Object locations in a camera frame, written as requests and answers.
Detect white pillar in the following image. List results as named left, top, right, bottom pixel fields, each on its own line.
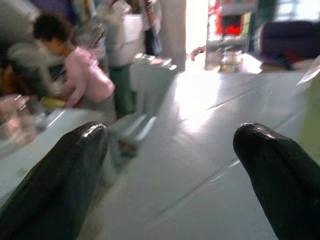
left=159, top=0, right=188, bottom=72

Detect white table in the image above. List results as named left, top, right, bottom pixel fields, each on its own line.
left=0, top=107, right=118, bottom=208

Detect yellow ribbed box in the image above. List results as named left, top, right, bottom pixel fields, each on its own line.
left=39, top=96, right=68, bottom=109

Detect red and white display stand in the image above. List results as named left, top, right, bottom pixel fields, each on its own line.
left=204, top=0, right=260, bottom=72

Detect person's reaching hand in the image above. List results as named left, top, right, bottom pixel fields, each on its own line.
left=189, top=45, right=207, bottom=62

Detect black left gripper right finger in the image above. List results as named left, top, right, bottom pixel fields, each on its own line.
left=232, top=122, right=320, bottom=240

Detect person in green trousers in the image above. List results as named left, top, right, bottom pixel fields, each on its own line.
left=96, top=0, right=163, bottom=120

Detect child in pink hoodie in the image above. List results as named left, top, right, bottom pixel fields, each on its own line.
left=32, top=14, right=116, bottom=111

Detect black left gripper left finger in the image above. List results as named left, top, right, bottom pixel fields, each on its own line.
left=0, top=121, right=109, bottom=240

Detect dark purple sofa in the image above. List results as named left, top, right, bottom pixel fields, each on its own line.
left=254, top=21, right=320, bottom=68

